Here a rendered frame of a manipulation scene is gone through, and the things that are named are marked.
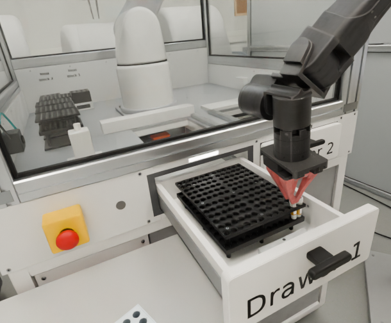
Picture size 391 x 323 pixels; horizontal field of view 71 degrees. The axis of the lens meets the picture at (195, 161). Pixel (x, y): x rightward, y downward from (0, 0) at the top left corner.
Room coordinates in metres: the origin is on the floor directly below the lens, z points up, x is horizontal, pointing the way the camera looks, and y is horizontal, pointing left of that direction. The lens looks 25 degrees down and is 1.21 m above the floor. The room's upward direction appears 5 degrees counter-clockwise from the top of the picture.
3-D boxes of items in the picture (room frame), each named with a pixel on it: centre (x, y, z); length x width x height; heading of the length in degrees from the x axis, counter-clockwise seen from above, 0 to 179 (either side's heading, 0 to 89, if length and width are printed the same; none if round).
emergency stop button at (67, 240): (0.43, 0.26, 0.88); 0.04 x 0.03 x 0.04; 114
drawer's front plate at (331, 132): (0.73, -0.31, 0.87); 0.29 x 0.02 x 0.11; 114
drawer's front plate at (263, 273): (0.31, -0.15, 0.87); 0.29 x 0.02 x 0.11; 114
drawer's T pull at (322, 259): (0.29, -0.17, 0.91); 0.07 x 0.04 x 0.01; 114
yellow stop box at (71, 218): (0.46, 0.27, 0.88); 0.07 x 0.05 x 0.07; 114
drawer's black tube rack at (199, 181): (0.50, -0.07, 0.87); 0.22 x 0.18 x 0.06; 24
